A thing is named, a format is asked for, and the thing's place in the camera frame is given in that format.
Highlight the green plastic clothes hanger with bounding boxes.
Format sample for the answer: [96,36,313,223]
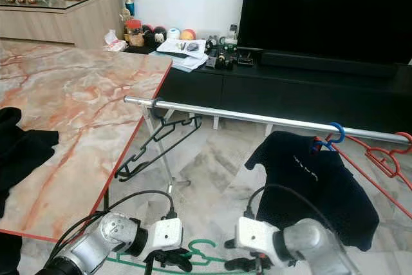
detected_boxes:
[106,240,258,269]

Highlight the black plastic clothes hanger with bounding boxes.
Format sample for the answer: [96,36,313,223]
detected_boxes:
[115,98,202,182]

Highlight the blue plastic clothes hanger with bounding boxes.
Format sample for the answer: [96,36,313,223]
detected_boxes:
[309,122,346,153]

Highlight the red plastic clothes hanger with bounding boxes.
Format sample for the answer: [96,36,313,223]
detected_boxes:
[322,132,412,219]

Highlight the navy blue t-shirt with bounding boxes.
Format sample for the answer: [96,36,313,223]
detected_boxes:
[245,131,382,252]

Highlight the silver metal clothes rack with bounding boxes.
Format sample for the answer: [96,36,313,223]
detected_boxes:
[124,96,412,224]

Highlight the black television console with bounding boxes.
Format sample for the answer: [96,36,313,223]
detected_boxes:
[122,43,412,134]

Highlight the black garment with yellow logo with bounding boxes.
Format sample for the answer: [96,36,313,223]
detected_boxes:
[0,106,61,275]

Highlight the marble pattern folding table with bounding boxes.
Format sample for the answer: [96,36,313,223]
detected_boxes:
[0,39,173,242]

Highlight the black electronic gadgets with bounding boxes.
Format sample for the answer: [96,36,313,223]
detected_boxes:
[206,35,258,70]

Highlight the stack of white papers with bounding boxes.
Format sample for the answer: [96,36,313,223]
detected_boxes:
[154,37,210,71]

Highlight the black soundbar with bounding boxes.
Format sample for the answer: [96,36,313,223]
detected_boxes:
[261,50,412,79]

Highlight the clear plastic bottle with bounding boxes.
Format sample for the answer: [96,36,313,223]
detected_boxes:
[224,24,239,45]

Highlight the orange round plush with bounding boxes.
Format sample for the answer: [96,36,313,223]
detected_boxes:
[180,28,197,42]

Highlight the black mouse plush toy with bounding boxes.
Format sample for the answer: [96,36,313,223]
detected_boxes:
[142,25,167,45]

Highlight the pink tissue pack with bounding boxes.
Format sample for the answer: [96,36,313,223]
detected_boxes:
[103,28,128,52]

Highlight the red lidded jar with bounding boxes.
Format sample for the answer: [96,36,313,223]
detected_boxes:
[126,19,145,47]

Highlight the black flat screen television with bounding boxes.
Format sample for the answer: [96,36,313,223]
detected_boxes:
[238,0,412,64]

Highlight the light wooden sideboard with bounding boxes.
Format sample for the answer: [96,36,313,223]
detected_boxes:
[0,0,126,49]

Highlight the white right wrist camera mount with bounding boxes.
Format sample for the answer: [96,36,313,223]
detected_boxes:
[235,216,287,261]

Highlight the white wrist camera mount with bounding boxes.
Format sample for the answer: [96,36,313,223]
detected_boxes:
[138,217,184,253]
[235,216,287,261]

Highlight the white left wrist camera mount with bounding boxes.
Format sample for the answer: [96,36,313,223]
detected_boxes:
[138,217,184,253]

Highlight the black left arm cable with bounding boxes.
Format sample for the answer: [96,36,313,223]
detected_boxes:
[51,189,178,269]

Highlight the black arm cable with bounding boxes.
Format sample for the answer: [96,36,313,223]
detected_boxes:
[245,184,339,231]
[51,189,178,269]

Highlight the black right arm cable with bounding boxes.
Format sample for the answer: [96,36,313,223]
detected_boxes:
[245,184,339,231]

